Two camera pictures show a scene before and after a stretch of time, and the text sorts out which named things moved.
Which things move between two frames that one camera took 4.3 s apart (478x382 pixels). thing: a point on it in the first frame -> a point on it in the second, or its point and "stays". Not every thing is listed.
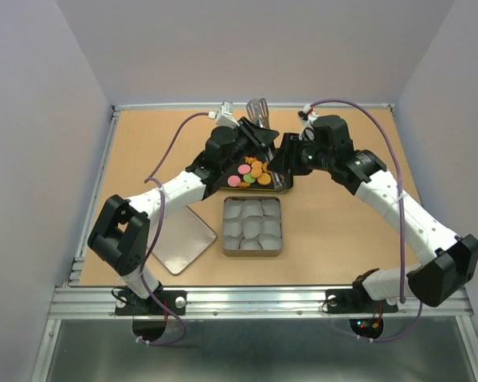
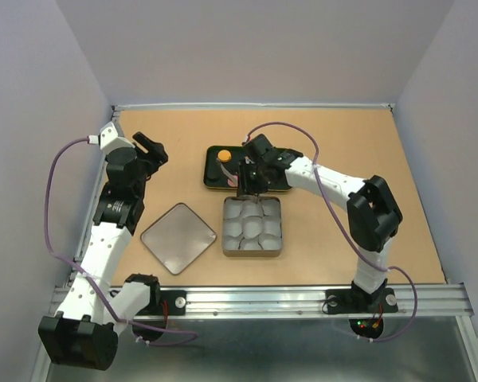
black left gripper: x=257 y=135 -> x=155 y=153
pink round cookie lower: x=233 y=181 stays
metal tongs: x=258 y=110 -> x=233 y=178
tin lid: x=182 y=236 stays
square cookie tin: x=252 y=226 stays
